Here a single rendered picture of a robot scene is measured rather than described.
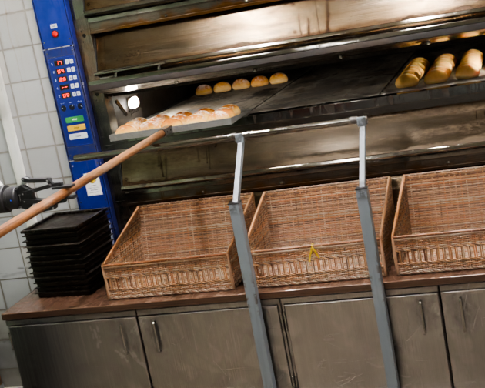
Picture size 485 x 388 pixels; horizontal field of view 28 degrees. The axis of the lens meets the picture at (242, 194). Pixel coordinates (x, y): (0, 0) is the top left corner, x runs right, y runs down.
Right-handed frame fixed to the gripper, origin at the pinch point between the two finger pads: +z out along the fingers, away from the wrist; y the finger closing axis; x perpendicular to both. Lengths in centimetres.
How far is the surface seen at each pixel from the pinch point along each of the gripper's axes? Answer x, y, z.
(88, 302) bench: -69, 62, -36
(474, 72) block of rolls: -131, -2, 125
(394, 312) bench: -61, 72, 90
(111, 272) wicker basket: -68, 50, -23
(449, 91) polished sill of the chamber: -115, 2, 115
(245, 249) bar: -57, 42, 39
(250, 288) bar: -57, 57, 38
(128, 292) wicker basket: -68, 59, -17
